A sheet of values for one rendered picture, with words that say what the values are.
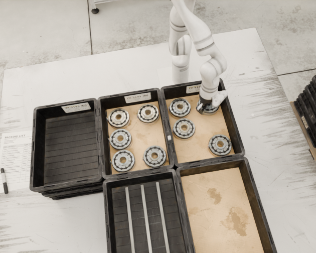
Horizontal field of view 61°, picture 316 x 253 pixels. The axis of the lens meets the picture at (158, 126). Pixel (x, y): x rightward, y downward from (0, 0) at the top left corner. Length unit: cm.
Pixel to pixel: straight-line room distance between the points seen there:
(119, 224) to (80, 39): 210
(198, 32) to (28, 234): 114
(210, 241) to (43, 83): 126
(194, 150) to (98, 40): 187
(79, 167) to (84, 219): 24
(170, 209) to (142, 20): 216
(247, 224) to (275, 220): 21
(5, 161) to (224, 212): 112
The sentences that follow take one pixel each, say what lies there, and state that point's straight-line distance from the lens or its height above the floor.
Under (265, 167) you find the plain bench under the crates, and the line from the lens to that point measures 142.
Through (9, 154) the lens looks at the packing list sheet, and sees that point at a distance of 161.
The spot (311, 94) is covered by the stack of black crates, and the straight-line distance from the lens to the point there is 212.
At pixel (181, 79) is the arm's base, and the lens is 149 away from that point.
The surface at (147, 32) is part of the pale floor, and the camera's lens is 282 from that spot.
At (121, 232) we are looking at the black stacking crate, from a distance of 118.
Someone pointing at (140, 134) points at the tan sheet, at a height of 83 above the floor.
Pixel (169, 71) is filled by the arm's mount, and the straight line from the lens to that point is 161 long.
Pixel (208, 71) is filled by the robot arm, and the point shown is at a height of 119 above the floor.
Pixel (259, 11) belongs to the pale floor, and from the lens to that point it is 311.
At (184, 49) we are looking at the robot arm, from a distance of 131.
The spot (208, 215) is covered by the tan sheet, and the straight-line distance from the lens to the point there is 118.
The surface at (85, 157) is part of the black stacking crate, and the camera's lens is 129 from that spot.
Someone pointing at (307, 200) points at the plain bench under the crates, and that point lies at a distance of 145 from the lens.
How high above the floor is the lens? 199
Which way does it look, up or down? 64 degrees down
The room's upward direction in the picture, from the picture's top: 7 degrees counter-clockwise
